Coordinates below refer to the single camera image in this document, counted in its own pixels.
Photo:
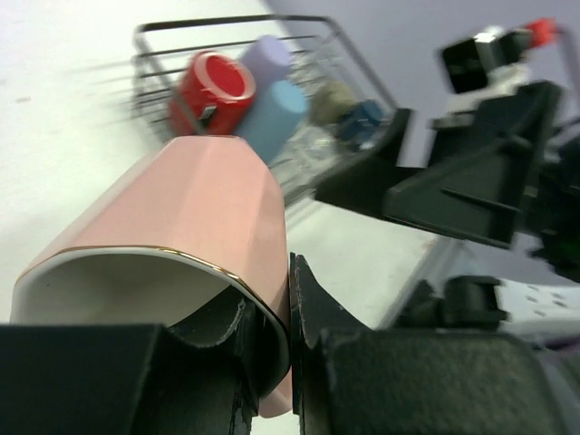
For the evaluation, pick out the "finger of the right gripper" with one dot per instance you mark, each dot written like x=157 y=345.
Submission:
x=482 y=192
x=359 y=184

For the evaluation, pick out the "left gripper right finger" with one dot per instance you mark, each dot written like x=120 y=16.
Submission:
x=350 y=379

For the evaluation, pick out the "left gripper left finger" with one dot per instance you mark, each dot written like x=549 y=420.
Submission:
x=198 y=377

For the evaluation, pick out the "dark blue small cup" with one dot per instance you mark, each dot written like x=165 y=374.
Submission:
x=360 y=122

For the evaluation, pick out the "light blue cup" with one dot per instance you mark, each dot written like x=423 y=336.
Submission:
x=273 y=119

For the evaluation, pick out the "lavender cup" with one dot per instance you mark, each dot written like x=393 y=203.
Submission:
x=268 y=59

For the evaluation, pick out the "pink mug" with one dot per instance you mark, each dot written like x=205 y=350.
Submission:
x=171 y=233

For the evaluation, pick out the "red mug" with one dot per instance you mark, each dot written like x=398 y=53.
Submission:
x=219 y=90

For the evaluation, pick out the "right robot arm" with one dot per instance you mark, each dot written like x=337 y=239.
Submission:
x=487 y=303

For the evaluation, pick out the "black wire dish rack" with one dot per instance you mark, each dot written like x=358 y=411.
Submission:
x=320 y=50

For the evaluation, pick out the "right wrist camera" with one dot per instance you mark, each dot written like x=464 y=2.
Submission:
x=473 y=63

